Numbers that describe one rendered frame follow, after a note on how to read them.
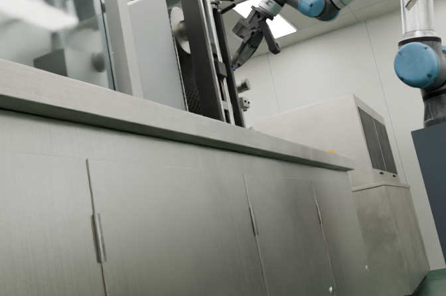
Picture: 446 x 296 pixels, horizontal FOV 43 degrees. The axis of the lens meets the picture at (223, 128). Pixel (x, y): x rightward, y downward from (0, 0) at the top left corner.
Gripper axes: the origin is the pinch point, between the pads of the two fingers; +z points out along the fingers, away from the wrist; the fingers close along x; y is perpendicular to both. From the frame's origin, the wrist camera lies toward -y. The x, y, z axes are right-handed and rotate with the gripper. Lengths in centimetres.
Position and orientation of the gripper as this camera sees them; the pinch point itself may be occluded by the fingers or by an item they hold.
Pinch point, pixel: (236, 65)
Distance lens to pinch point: 194.5
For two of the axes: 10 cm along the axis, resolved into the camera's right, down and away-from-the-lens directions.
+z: -5.6, 8.1, 1.6
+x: -4.1, -1.1, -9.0
